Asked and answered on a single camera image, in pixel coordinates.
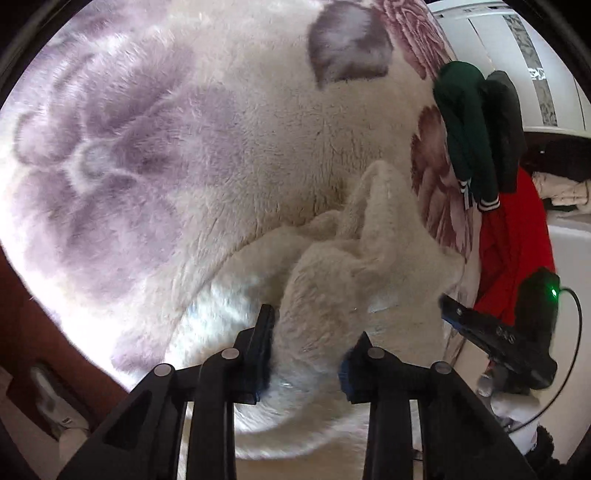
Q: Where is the folded dark garment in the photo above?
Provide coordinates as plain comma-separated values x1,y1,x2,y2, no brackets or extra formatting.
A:
480,70,527,195

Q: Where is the floral plush blanket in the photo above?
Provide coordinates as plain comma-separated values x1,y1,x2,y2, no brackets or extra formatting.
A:
0,0,476,384

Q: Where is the white wardrobe sliding door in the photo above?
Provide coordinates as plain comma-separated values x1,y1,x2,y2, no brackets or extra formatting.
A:
434,0,583,134

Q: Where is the red blanket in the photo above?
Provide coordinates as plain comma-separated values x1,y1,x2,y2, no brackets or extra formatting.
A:
473,166,557,324

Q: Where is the black cable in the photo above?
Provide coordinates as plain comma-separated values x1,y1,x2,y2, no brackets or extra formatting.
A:
505,287,583,435

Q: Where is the folded green sweater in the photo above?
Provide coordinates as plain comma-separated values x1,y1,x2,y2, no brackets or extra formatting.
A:
433,61,502,213

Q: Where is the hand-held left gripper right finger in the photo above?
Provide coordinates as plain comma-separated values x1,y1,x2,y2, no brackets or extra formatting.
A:
338,331,539,480

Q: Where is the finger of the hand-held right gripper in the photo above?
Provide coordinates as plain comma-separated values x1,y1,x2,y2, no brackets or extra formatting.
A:
442,315,497,358
440,294,515,352

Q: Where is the person's black fleece garment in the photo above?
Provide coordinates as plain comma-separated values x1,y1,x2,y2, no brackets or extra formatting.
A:
526,427,568,467

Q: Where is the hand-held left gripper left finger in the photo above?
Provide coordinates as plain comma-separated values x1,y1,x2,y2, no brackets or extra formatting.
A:
58,304,276,480

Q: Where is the white fuzzy jacket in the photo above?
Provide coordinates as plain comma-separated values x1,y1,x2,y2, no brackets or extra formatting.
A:
164,159,467,462

